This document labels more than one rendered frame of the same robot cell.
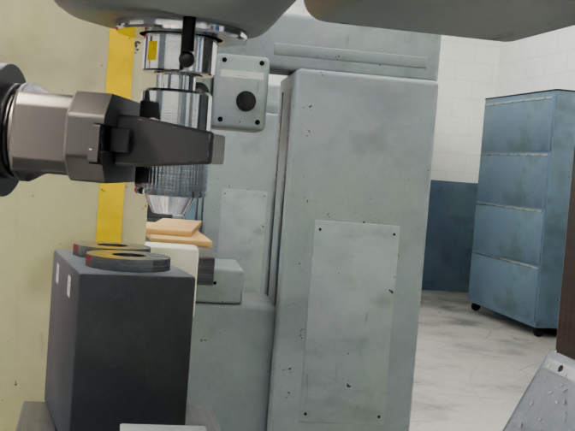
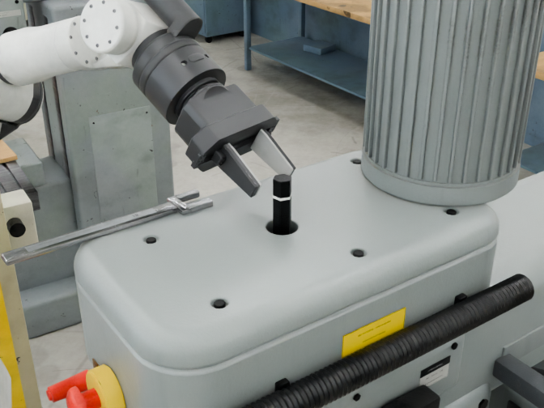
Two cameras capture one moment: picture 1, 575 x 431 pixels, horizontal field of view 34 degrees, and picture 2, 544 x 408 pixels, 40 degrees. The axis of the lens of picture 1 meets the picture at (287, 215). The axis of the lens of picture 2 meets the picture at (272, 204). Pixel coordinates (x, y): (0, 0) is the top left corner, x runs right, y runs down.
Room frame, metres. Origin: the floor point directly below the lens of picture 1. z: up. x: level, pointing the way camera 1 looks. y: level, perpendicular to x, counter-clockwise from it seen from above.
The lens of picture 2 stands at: (-0.06, 0.38, 2.32)
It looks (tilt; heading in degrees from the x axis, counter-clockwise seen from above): 28 degrees down; 337
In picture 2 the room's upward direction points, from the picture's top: straight up
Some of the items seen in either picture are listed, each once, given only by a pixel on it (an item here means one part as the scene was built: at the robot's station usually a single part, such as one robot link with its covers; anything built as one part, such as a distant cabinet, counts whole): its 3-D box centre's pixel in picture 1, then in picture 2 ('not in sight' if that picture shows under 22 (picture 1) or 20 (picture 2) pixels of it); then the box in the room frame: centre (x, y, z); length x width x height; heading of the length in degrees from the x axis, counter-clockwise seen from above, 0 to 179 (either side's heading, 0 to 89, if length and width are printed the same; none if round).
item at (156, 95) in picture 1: (176, 98); not in sight; (0.62, 0.08, 1.26); 0.05 x 0.05 x 0.01
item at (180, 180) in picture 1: (173, 150); not in sight; (0.62, 0.08, 1.23); 0.05 x 0.05 x 0.06
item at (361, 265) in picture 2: not in sight; (291, 280); (0.62, 0.06, 1.81); 0.47 x 0.26 x 0.16; 102
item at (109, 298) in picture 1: (114, 338); not in sight; (1.04, 0.18, 1.02); 0.22 x 0.12 x 0.20; 21
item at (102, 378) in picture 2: not in sight; (105, 393); (0.57, 0.30, 1.76); 0.06 x 0.02 x 0.06; 12
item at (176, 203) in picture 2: not in sight; (111, 226); (0.68, 0.26, 1.89); 0.24 x 0.04 x 0.01; 102
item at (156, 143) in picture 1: (163, 144); not in sight; (0.58, 0.08, 1.23); 0.06 x 0.02 x 0.03; 87
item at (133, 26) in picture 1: (181, 31); not in sight; (0.62, 0.08, 1.31); 0.09 x 0.09 x 0.01
